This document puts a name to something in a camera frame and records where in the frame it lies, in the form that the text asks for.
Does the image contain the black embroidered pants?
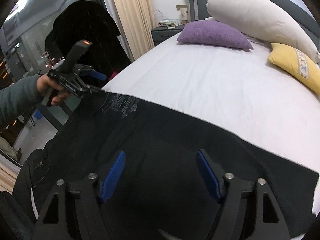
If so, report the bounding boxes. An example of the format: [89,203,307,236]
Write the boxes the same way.
[13,92,318,239]

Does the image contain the grey sleeved left forearm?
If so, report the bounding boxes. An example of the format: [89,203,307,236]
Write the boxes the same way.
[1,75,43,129]

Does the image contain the person's left hand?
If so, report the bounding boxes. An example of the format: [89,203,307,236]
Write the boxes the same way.
[36,74,71,106]

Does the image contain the black hanging coat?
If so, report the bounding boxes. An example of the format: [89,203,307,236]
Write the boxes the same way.
[44,0,131,81]

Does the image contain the dark grey nightstand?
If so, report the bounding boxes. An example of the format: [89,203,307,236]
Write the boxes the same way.
[151,25,184,46]

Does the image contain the beige curtain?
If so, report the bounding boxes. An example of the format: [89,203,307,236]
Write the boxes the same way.
[114,0,154,60]

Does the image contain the white bed mattress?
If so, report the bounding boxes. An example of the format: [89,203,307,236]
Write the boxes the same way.
[102,36,319,216]

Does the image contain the white items on nightstand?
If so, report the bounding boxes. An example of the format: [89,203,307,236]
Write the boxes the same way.
[159,20,181,29]

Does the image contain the purple cushion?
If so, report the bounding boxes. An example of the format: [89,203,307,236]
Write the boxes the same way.
[177,20,253,50]

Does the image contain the yellow patterned cushion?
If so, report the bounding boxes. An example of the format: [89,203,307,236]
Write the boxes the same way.
[268,43,319,95]

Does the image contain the large white pillow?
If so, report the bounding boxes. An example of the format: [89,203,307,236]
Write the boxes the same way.
[206,0,319,63]

